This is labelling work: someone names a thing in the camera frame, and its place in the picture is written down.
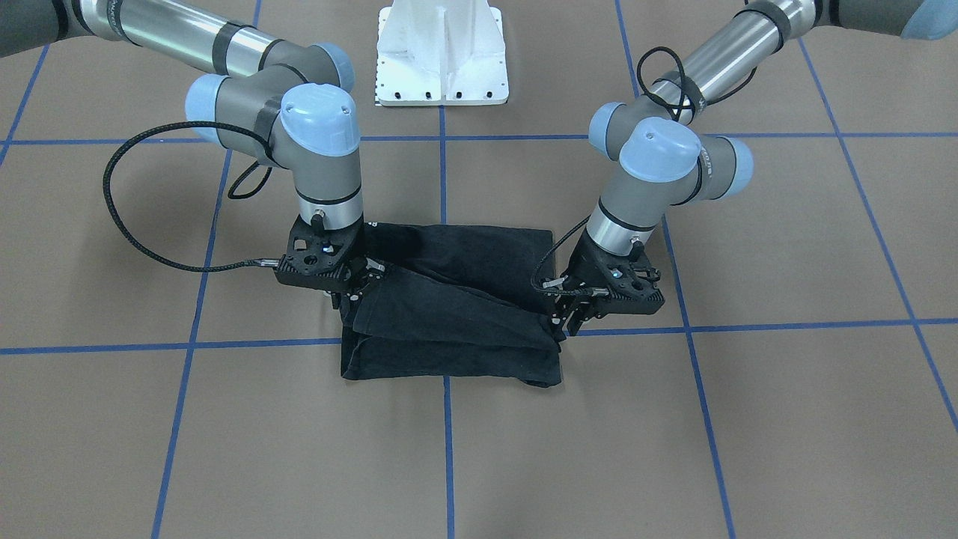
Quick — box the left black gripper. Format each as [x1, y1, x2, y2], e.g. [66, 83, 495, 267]
[550, 232, 622, 337]

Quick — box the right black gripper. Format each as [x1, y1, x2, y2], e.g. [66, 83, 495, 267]
[331, 225, 387, 311]

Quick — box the black graphic t-shirt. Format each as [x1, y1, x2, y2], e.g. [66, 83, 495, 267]
[340, 222, 564, 388]

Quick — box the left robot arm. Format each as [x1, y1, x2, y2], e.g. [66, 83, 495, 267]
[531, 1, 957, 335]

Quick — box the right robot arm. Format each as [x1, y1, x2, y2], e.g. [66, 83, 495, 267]
[2, 1, 385, 309]

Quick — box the brown paper table cover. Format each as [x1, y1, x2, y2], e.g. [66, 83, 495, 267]
[1, 28, 957, 538]

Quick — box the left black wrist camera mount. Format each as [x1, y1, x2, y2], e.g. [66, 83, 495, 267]
[593, 243, 666, 318]

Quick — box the white pedestal column base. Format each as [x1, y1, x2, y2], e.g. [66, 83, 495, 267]
[374, 1, 510, 107]

